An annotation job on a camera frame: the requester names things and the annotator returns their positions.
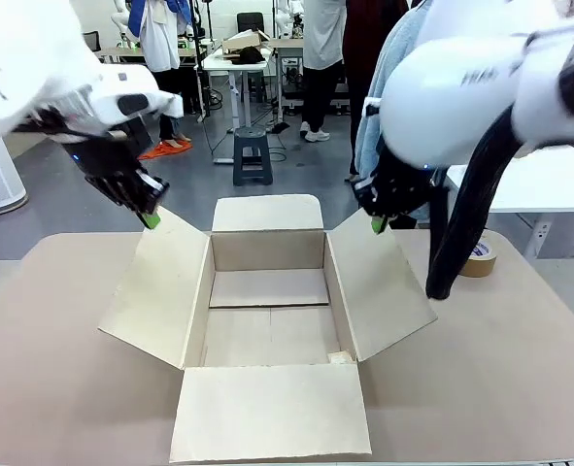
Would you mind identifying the grey plastic step stool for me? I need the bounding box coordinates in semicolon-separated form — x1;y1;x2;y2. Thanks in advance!
231;126;275;187

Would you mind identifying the white background desk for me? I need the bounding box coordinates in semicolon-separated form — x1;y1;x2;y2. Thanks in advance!
197;44;279;165

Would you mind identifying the black bag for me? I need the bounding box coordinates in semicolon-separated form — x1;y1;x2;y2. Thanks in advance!
231;46;265;66

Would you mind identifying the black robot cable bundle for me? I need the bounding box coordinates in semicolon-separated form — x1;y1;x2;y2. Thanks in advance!
424;104;517;301

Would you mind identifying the orange cloth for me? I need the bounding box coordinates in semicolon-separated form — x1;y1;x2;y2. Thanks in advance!
137;139;193;162

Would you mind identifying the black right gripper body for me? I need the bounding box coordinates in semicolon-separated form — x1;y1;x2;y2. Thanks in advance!
376;144;434;217

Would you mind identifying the brown packing tape roll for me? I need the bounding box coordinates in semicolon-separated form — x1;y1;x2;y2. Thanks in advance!
457;230;499;280

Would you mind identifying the open cardboard box on desk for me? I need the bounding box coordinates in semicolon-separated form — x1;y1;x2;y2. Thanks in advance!
220;29;272;55

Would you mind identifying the person in white shirt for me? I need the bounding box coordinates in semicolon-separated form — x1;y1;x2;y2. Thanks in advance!
298;0;349;144

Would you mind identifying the person in dark red garment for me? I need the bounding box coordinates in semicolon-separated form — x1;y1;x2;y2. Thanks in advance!
342;0;410;182

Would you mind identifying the person in white blue coat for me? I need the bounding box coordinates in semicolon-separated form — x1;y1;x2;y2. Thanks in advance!
127;0;194;152

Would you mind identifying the black office chair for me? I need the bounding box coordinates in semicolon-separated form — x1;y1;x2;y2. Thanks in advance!
235;11;265;34

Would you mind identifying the brown cardboard box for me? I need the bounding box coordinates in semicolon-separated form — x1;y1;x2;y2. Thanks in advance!
96;193;439;465

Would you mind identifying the person in blue fleece jacket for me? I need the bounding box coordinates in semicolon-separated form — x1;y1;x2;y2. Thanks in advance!
354;5;431;229

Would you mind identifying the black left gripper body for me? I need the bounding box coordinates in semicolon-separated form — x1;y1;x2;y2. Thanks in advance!
62;137;146;184

